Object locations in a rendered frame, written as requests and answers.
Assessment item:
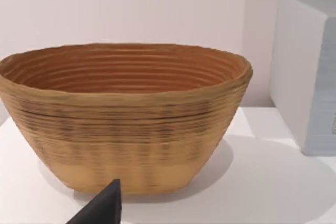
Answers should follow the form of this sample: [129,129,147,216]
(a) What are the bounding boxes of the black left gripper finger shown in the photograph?
[65,178,122,224]

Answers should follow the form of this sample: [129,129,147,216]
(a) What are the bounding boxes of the woven brown basket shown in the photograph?
[0,42,254,196]

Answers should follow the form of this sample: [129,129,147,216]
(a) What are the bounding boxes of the white and grey box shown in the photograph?
[269,0,336,157]

